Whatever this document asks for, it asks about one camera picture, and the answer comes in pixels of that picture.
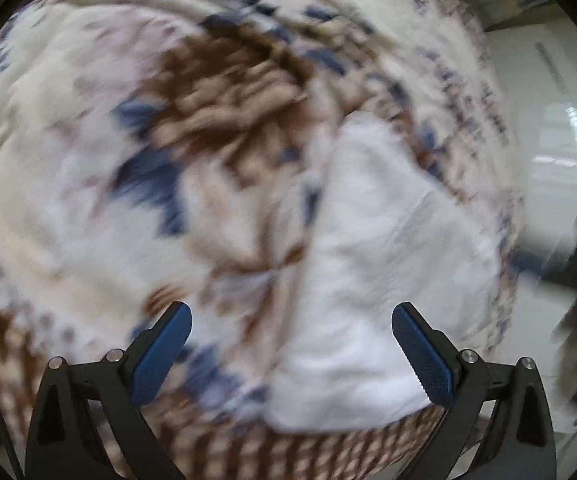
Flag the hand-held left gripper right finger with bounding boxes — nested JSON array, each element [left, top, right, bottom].
[[391, 301, 558, 480]]

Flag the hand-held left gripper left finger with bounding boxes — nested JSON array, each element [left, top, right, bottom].
[[24, 301, 193, 480]]

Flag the white pants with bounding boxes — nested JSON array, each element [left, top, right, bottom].
[[263, 110, 502, 433]]

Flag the white headboard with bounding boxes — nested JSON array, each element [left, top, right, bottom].
[[483, 20, 577, 436]]

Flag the floral blanket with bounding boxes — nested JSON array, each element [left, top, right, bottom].
[[0, 0, 524, 480]]

